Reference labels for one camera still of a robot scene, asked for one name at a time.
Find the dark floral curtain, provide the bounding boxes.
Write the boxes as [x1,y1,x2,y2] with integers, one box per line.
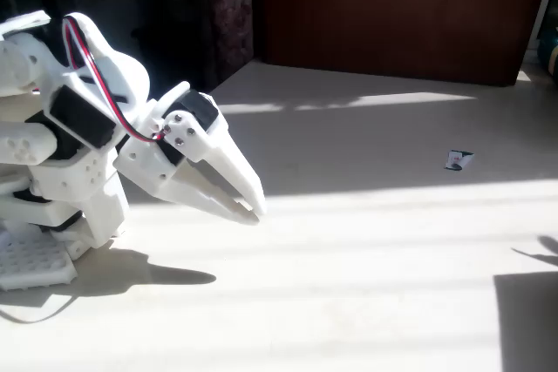
[191,0,255,81]

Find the green-bordered paper label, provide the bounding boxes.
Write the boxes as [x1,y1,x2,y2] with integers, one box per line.
[443,149,475,172]

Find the dark brown wooden cabinet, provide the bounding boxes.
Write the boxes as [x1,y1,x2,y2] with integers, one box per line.
[250,0,555,88]

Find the red white black servo cable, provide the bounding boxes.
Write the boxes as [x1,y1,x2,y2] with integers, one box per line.
[62,14,169,143]

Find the teal round object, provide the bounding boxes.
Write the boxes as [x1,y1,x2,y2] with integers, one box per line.
[536,10,558,71]

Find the white perforated base plate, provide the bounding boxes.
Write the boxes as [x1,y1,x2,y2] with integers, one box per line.
[0,226,78,293]

